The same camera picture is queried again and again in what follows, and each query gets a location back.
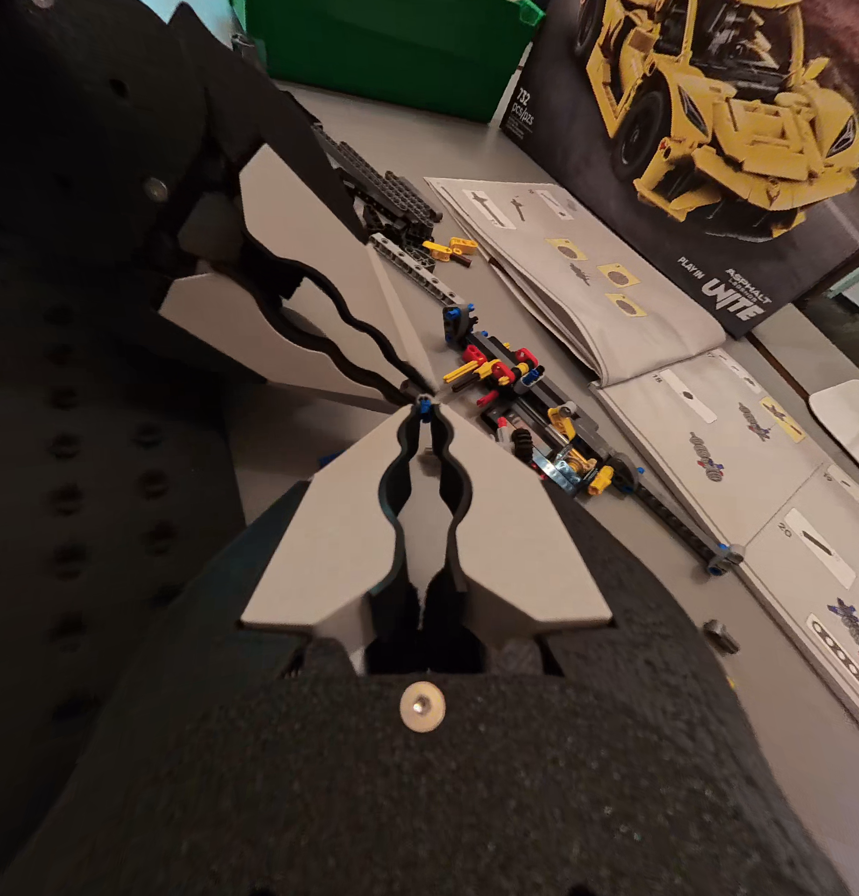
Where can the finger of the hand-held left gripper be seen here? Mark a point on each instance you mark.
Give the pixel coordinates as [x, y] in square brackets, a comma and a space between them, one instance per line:
[331, 238]
[261, 336]

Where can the lego set box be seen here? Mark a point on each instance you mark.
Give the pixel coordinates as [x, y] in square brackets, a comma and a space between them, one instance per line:
[751, 140]

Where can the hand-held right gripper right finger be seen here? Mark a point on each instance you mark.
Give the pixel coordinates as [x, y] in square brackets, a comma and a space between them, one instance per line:
[527, 553]

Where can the light grey lego beam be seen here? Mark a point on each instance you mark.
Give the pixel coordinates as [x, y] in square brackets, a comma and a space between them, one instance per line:
[415, 269]

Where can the black dimpled pad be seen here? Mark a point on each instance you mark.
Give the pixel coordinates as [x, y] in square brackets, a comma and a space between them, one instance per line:
[86, 455]

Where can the black lego beam pile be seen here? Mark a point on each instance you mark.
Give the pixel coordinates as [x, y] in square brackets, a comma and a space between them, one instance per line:
[394, 189]

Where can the blue lego pin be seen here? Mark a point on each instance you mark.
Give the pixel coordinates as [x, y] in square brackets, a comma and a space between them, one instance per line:
[422, 402]
[326, 460]

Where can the lego instruction booklet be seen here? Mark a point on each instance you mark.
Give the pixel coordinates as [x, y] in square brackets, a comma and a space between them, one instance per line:
[611, 294]

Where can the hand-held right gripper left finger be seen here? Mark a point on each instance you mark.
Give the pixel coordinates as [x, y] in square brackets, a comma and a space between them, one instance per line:
[317, 553]

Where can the lego chassis assembly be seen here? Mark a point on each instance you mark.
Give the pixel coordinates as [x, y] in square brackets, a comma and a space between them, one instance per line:
[520, 364]

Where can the yellow lego liftarm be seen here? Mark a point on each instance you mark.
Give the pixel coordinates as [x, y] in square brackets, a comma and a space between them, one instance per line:
[464, 245]
[440, 250]

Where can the dark grey lego bush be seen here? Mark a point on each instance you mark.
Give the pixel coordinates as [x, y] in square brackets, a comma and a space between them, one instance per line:
[721, 635]

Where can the green plastic bin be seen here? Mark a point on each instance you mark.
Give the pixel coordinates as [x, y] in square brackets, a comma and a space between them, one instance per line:
[401, 56]

